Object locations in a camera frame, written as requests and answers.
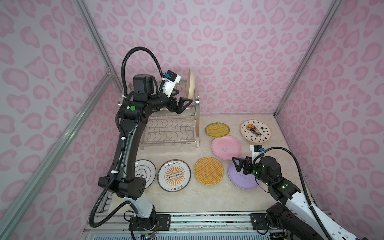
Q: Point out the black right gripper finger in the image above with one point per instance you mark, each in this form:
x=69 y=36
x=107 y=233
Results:
x=240 y=160
x=239 y=167

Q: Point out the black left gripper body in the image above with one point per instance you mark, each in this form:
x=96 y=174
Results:
x=175 y=104

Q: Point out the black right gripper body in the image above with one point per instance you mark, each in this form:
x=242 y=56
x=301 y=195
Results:
x=245 y=166

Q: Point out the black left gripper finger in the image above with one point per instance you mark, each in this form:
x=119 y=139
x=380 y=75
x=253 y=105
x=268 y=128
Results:
x=184 y=102
x=181 y=107

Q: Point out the purple plate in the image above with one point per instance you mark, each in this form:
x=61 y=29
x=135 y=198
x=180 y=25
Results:
x=246 y=182

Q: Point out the cream beige plate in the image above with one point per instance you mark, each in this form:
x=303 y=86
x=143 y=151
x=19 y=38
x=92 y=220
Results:
x=191 y=83

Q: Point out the pink plate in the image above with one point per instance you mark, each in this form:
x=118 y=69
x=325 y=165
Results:
x=226 y=148

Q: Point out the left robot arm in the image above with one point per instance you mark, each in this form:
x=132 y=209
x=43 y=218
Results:
x=121 y=181

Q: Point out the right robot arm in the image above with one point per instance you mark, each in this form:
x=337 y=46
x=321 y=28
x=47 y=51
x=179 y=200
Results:
x=293 y=210

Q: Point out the stainless steel dish rack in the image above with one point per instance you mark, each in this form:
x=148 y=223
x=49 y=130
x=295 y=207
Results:
x=172 y=126

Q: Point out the orange woven pattern plate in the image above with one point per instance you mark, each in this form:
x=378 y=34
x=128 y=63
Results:
x=209 y=171

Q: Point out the white star cartoon plate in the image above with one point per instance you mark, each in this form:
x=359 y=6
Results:
x=255 y=131

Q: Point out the green yellow woven plate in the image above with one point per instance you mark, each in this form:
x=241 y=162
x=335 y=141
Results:
x=217 y=130

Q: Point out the white plate orange sunburst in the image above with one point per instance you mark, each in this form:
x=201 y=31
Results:
x=174 y=175

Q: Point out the white plate black rim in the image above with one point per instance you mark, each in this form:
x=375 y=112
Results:
x=147 y=170

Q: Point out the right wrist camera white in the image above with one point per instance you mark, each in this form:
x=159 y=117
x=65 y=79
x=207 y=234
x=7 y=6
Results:
x=257 y=150

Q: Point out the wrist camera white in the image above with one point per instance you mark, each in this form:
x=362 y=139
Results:
x=170 y=80
x=257 y=150

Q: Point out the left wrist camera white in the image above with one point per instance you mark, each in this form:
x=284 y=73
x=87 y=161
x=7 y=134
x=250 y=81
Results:
x=170 y=80

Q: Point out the aluminium frame profile left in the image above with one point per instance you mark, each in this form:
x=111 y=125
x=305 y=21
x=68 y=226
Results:
x=58 y=134

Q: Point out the aluminium frame profile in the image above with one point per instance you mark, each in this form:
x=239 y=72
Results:
x=58 y=134
x=314 y=43

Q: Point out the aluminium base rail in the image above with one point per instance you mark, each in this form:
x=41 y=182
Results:
x=211 y=208

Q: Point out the aluminium frame profile right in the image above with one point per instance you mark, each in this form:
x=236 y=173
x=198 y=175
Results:
x=314 y=43

